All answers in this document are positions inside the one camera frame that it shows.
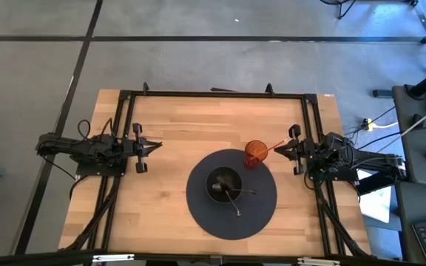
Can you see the grey side table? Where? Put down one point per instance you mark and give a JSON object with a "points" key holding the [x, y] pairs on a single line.
{"points": [[420, 162]]}

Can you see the silver frame clamp bracket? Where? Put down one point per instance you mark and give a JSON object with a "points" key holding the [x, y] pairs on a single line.
{"points": [[318, 262], [113, 258]]}

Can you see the black metal table frame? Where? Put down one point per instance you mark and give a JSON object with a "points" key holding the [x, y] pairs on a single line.
{"points": [[216, 94]]}

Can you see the round dark woven placemat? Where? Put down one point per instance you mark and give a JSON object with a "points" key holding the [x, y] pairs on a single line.
{"points": [[205, 221]]}

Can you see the orange ribbed glass cup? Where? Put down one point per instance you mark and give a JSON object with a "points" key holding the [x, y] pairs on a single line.
{"points": [[251, 162]]}

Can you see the red straw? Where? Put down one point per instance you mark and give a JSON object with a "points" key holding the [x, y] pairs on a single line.
{"points": [[274, 146]]}

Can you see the dark grey desk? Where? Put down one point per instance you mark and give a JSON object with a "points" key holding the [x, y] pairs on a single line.
{"points": [[405, 214]]}

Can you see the white paper sheet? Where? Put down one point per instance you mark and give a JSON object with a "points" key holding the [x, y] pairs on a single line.
{"points": [[377, 201]]}

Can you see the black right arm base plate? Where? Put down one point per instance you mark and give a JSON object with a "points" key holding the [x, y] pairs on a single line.
{"points": [[346, 177]]}

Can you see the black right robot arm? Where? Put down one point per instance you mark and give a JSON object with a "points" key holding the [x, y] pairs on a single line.
{"points": [[364, 160]]}

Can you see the yellow power plug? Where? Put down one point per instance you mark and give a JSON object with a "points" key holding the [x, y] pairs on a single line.
{"points": [[370, 125]]}

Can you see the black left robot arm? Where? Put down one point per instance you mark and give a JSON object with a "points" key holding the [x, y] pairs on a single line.
{"points": [[72, 146]]}

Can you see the black bowl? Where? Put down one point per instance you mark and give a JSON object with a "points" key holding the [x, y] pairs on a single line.
{"points": [[213, 196]]}

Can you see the metal spoon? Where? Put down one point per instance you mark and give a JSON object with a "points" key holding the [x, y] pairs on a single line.
{"points": [[248, 191]]}

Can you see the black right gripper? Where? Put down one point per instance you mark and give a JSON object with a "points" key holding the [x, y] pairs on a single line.
{"points": [[301, 149]]}

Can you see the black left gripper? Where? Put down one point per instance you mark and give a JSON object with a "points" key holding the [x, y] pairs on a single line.
{"points": [[139, 147]]}

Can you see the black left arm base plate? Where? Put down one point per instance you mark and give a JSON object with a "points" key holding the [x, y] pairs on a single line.
{"points": [[87, 170]]}

